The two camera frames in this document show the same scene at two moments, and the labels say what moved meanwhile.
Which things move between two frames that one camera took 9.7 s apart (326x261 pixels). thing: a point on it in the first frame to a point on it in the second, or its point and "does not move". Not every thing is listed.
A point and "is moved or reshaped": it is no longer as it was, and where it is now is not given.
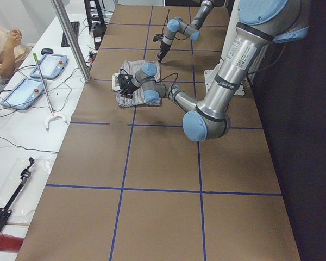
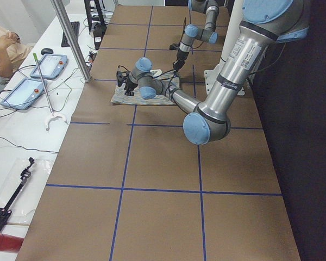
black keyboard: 75,25 does not move
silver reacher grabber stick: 52,115 does not move
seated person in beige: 6,54 does not move
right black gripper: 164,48 to 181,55
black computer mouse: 46,50 does not move
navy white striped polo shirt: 138,99 is moved or reshaped
